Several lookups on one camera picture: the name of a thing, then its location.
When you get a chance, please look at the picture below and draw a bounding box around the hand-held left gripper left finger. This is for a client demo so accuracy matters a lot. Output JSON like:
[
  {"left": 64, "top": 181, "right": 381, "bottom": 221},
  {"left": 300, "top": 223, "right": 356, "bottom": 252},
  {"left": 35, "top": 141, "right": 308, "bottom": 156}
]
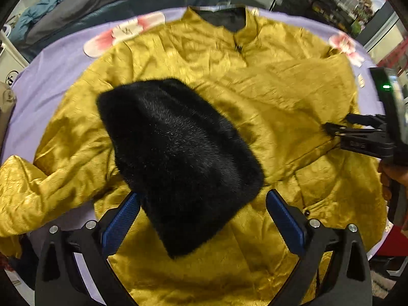
[{"left": 34, "top": 191, "right": 142, "bottom": 306}]

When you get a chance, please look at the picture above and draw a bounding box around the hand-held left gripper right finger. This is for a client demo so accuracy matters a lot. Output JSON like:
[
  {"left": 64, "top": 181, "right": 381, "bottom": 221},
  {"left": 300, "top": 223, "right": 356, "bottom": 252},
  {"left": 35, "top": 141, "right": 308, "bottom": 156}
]
[{"left": 265, "top": 189, "right": 373, "bottom": 306}]

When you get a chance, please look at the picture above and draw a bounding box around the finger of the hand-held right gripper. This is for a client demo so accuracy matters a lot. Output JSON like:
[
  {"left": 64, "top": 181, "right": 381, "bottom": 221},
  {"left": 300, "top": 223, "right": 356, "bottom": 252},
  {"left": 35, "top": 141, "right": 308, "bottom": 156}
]
[
  {"left": 346, "top": 113, "right": 387, "bottom": 127},
  {"left": 323, "top": 122, "right": 362, "bottom": 140}
]

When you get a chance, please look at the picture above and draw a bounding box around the gold jacket with black fur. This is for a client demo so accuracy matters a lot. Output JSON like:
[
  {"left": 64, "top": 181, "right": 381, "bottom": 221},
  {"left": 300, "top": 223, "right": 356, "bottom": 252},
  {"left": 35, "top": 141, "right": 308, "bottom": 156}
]
[{"left": 0, "top": 6, "right": 388, "bottom": 306}]

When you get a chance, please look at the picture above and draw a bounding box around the pile of grey blue clothes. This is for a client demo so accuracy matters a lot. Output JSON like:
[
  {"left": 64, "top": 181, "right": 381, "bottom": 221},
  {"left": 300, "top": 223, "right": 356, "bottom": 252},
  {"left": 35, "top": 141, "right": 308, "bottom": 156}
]
[{"left": 25, "top": 0, "right": 224, "bottom": 49}]

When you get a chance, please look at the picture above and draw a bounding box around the person's right hand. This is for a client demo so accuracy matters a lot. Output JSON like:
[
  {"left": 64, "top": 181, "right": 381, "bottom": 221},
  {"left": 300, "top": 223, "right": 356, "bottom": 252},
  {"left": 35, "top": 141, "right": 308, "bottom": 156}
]
[{"left": 378, "top": 161, "right": 408, "bottom": 201}]

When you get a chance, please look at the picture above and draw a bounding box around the red box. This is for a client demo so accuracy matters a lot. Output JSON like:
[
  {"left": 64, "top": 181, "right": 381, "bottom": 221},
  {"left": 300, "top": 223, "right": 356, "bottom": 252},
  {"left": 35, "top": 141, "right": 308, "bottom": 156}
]
[{"left": 370, "top": 223, "right": 408, "bottom": 259}]

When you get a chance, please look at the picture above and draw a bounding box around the purple floral bed sheet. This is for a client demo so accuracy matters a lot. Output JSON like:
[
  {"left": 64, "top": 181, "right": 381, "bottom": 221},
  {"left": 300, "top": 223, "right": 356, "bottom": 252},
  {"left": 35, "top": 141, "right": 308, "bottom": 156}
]
[{"left": 0, "top": 6, "right": 383, "bottom": 294}]

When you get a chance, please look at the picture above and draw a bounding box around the white machine with screen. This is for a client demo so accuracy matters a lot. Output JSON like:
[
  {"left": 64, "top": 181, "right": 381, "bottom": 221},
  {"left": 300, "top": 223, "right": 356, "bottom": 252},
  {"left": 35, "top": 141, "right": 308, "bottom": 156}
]
[{"left": 0, "top": 27, "right": 30, "bottom": 90}]

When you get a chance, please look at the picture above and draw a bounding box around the blue skirted bed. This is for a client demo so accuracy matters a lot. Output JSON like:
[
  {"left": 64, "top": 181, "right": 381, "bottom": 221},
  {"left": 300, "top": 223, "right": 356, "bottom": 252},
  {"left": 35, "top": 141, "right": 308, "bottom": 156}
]
[{"left": 73, "top": 0, "right": 231, "bottom": 27}]

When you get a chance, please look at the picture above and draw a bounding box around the teal blanket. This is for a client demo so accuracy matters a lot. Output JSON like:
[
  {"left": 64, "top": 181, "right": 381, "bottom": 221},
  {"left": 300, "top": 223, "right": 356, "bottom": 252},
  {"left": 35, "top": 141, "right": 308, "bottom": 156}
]
[{"left": 14, "top": 0, "right": 83, "bottom": 34}]

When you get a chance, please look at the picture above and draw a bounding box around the black wire rack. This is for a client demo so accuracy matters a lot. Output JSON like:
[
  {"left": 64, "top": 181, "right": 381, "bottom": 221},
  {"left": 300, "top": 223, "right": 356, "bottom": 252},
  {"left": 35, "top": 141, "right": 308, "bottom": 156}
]
[{"left": 271, "top": 0, "right": 383, "bottom": 36}]

